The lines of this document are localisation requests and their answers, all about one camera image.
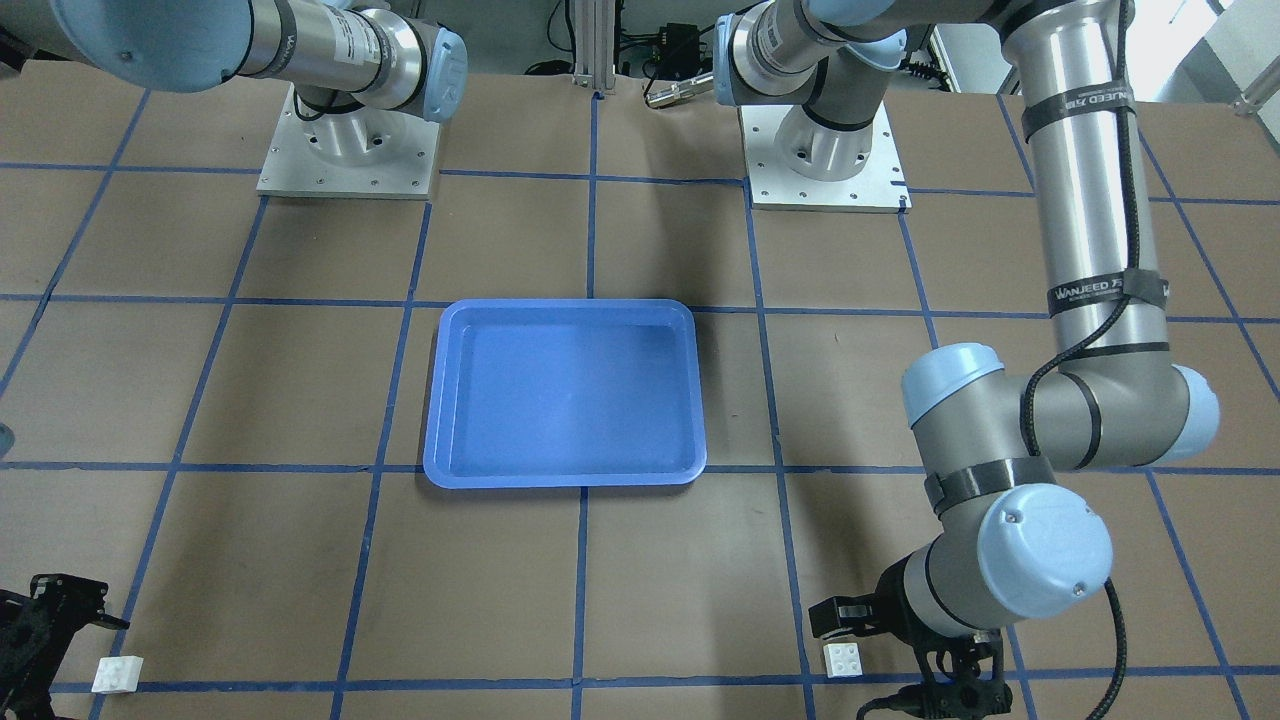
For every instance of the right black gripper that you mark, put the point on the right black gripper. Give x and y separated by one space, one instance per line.
22 634

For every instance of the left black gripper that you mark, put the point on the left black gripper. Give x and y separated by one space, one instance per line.
888 612

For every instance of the white block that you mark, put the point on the white block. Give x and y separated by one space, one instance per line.
117 675
842 660

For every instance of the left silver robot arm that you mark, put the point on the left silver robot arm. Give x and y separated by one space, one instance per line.
1015 544

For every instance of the blue plastic tray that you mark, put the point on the blue plastic tray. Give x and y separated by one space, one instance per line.
560 393

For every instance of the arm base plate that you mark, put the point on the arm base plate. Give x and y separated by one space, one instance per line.
366 153
826 160

